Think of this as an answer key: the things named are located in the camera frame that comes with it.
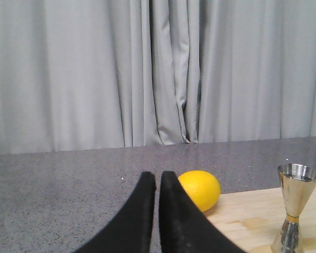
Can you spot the grey curtain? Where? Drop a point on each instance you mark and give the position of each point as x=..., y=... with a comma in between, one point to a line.
x=101, y=74

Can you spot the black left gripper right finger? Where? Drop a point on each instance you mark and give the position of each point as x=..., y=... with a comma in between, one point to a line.
x=183, y=227

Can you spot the yellow lemon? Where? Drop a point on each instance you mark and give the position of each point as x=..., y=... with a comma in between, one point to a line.
x=202, y=187

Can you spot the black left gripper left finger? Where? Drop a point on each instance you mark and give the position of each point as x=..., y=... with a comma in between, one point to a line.
x=131, y=228

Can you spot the steel double jigger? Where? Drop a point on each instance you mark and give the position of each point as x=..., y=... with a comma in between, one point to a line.
x=297, y=183

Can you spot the light wooden cutting board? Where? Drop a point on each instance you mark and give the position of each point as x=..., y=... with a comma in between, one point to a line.
x=253, y=219

